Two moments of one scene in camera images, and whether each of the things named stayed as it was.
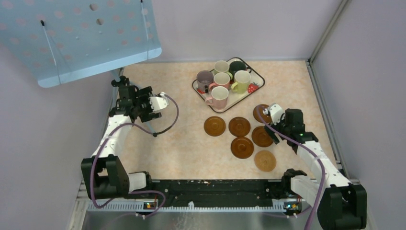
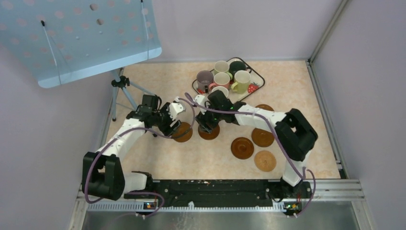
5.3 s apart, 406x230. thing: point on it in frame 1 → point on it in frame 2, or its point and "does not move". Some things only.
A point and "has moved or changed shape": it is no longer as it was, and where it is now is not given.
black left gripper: [144, 94] → [167, 129]
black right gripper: [271, 132] → [204, 119]
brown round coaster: [242, 147] does not move
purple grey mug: [204, 78] does not move
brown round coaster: [214, 126] has moved or changed shape
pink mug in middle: [220, 79] does not move
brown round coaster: [261, 137] does not move
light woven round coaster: [265, 160] does not move
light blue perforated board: [58, 41] does not move
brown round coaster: [239, 126] → [215, 133]
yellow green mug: [243, 79] does not move
